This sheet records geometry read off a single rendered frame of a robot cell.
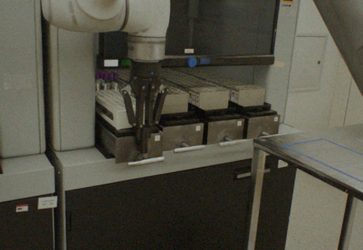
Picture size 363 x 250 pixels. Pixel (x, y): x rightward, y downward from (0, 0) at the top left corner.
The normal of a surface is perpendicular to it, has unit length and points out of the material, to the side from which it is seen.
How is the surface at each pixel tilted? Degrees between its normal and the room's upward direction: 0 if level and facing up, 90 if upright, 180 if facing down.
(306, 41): 90
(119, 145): 90
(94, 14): 104
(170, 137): 90
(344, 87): 90
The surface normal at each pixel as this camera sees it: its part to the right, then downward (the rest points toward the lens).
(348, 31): -0.94, 0.24
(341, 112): -0.87, 0.08
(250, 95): 0.47, 0.26
